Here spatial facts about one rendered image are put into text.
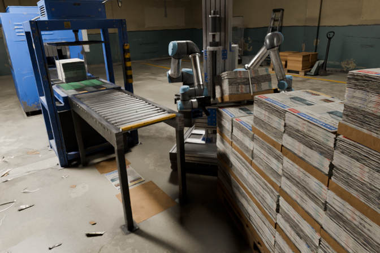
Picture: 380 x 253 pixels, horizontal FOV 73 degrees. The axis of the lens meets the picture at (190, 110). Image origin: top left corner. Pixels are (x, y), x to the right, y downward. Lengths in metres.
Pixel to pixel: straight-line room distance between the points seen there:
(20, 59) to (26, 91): 0.54
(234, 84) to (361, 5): 6.75
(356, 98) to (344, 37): 7.61
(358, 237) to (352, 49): 7.58
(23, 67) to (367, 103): 4.97
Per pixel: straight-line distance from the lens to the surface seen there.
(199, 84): 2.05
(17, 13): 5.24
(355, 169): 1.04
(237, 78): 2.01
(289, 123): 1.26
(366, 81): 0.96
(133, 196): 2.51
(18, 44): 5.23
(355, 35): 8.47
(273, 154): 1.43
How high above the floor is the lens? 1.45
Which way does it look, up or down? 18 degrees down
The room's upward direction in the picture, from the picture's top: 2 degrees counter-clockwise
